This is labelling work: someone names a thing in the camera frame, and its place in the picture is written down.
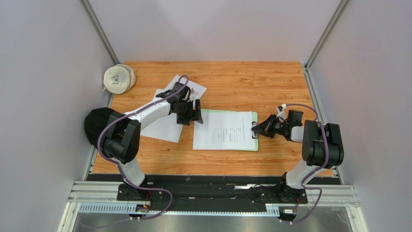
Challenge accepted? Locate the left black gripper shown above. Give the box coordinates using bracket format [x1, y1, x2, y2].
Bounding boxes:
[176, 99, 204, 126]

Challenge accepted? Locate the green clipboard folder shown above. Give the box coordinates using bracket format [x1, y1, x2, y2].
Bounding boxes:
[201, 109, 259, 152]

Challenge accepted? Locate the signature page paper sheet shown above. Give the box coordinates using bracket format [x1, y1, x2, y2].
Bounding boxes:
[192, 111, 257, 151]

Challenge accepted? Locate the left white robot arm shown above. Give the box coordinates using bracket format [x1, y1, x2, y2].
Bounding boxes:
[97, 82, 203, 191]

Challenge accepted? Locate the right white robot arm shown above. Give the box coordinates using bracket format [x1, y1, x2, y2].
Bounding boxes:
[251, 110, 344, 196]

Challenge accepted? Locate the text-filled paper sheet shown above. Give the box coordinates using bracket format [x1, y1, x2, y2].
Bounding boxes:
[164, 75, 207, 100]

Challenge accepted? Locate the blank white paper sheet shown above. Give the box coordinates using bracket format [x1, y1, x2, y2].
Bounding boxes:
[140, 88, 184, 144]

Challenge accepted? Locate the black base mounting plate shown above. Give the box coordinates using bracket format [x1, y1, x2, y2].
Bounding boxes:
[117, 175, 308, 212]

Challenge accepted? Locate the cream round zip pouch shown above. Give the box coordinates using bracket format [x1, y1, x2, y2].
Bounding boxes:
[103, 64, 136, 95]

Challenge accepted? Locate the black NY baseball cap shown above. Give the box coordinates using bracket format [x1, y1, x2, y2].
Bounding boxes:
[84, 107, 114, 148]

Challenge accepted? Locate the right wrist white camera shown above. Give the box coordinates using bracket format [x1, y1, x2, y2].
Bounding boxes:
[276, 104, 287, 120]

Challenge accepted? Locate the aluminium front rail frame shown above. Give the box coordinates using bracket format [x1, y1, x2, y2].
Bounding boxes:
[58, 181, 367, 232]

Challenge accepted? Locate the right aluminium corner post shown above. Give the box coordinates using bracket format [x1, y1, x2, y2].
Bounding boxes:
[304, 0, 351, 69]

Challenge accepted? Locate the aluminium corner post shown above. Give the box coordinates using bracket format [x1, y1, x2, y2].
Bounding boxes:
[79, 0, 120, 65]
[304, 0, 351, 69]

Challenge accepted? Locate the left aluminium corner post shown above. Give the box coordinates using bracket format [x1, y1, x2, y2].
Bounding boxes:
[79, 0, 120, 65]

